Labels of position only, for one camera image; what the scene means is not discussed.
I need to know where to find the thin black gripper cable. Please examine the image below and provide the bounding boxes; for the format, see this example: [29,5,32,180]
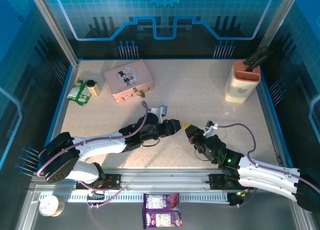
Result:
[140,137,161,148]
[194,149,211,163]

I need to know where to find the white slotted cable duct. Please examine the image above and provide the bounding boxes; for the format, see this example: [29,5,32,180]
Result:
[38,191,232,204]

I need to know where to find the green snack packet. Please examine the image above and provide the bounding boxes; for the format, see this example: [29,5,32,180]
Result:
[66,76,91,107]

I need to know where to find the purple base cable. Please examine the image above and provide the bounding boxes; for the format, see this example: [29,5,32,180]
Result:
[229,187,259,210]
[78,180,124,210]

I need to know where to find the cream and pink knife block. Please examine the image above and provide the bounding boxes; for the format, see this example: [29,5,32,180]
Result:
[224,59,262,105]

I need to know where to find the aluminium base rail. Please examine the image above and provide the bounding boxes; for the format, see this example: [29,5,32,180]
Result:
[29,166,301,191]

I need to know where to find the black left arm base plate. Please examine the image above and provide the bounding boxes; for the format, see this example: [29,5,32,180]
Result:
[75,172,122,191]

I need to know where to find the blue printed backdrop panel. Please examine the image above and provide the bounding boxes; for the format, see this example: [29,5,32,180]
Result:
[39,0,292,61]

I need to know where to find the purple snack packet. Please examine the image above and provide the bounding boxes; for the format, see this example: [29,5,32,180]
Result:
[141,192,183,230]

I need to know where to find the black handled knife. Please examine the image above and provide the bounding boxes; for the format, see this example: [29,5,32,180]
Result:
[246,50,274,73]
[243,45,270,66]

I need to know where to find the pink tin box with couple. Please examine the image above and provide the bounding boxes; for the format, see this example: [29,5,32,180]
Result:
[103,59,155,104]

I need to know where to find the small gold padlock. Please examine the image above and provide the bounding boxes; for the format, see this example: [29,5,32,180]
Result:
[133,87,147,99]

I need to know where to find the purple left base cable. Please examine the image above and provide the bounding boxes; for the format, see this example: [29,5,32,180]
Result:
[78,180,124,210]

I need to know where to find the aluminium frame post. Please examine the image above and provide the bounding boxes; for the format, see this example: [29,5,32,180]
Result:
[26,0,81,67]
[256,0,301,54]

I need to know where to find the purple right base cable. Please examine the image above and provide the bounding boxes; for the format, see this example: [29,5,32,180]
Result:
[229,187,259,210]

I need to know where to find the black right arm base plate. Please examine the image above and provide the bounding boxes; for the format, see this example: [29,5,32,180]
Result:
[208,173,255,191]

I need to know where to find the small bottle with black cap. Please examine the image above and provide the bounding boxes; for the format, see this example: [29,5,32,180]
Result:
[86,79,102,98]

